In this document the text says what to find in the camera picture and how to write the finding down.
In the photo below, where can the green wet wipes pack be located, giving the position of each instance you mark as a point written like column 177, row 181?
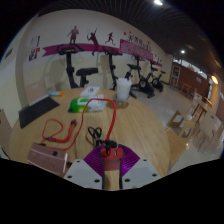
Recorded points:
column 80, row 105

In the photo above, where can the group of ceiling lights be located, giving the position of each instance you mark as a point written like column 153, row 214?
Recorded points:
column 158, row 2

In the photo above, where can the orange and blue marker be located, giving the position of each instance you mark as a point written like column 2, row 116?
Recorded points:
column 56, row 93

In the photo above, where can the small white box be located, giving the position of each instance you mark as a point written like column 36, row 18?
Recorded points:
column 90, row 91

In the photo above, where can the white plastic cup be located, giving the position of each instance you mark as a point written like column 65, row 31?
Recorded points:
column 123, row 88

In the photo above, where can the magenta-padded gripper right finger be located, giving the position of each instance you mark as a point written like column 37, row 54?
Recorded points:
column 141, row 171

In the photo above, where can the wall posters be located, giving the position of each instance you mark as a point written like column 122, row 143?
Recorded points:
column 34, row 50

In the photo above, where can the dark wall sign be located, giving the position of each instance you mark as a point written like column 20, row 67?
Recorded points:
column 8, row 53

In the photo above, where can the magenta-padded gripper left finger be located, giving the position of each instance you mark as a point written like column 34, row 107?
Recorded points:
column 83, row 173

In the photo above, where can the black flat pad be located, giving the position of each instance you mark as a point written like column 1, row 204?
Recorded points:
column 36, row 110

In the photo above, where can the pink power strip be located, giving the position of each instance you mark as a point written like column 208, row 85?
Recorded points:
column 46, row 158

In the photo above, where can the black exercise bike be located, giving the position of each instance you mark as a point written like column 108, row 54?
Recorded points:
column 113, row 66
column 69, row 66
column 145, row 86
column 157, row 83

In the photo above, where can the round wooden coaster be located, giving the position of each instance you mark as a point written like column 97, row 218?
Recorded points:
column 120, row 103

